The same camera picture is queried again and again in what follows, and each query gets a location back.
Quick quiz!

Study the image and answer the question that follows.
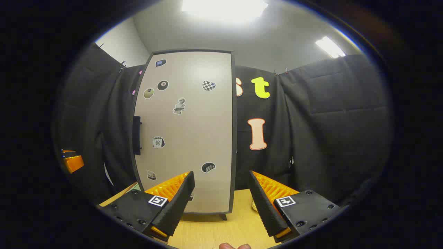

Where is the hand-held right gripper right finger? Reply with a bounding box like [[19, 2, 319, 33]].
[[248, 170, 341, 243]]

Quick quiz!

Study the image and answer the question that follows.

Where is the large ceiling light panel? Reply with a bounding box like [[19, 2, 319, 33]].
[[180, 0, 269, 23]]

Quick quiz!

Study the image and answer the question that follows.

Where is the black door handle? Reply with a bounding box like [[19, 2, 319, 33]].
[[133, 116, 143, 156]]

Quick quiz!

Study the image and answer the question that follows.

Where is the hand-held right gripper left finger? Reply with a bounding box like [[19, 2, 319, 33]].
[[98, 170, 195, 242]]

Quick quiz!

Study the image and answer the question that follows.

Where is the dark grey cabinet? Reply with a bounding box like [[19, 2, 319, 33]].
[[130, 48, 238, 221]]

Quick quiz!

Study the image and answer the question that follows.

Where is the black backdrop cloth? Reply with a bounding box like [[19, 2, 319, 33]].
[[52, 41, 393, 208]]

